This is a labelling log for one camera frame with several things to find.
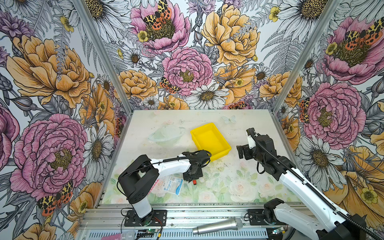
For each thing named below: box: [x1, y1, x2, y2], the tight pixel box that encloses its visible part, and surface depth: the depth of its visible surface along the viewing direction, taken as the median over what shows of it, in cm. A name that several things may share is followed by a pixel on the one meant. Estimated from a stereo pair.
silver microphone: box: [192, 218, 244, 235], surface depth 71 cm
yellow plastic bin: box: [190, 122, 232, 162], surface depth 103 cm
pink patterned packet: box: [147, 178, 165, 197], surface depth 85 cm
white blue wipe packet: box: [163, 176, 184, 196], surface depth 87 cm
